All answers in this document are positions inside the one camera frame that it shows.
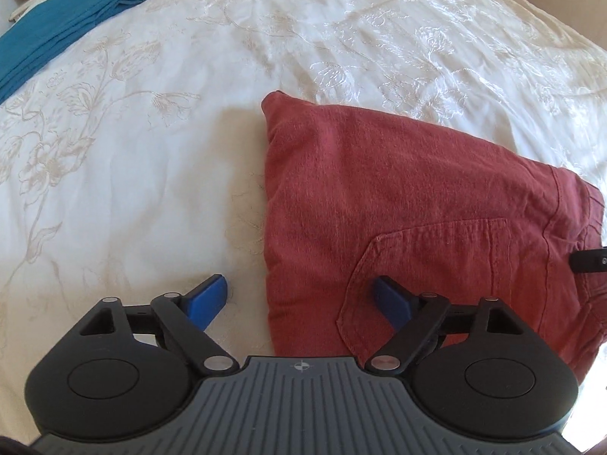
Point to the white embroidered bedspread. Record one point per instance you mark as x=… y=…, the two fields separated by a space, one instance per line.
x=142 y=151

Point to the red pants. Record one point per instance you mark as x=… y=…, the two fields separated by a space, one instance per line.
x=379 y=175

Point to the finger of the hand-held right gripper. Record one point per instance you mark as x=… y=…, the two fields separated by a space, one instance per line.
x=590 y=260

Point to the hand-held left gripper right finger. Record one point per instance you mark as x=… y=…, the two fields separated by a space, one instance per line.
x=391 y=301

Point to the teal folded cloth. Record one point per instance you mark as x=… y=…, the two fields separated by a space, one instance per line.
x=57 y=23

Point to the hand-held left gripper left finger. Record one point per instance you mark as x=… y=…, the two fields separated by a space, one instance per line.
x=208 y=301

